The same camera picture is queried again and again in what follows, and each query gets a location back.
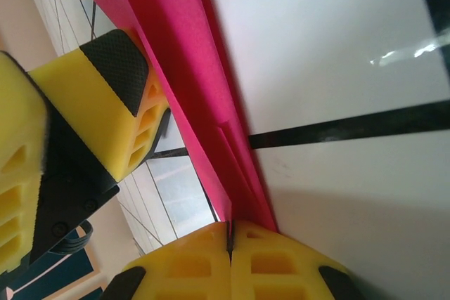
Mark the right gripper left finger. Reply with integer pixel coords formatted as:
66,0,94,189
101,221,233,300

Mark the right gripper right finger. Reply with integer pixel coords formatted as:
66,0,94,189
231,219,368,300

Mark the magenta cloth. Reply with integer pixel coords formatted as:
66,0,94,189
63,0,279,236

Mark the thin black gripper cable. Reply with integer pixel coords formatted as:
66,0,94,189
49,221,94,255

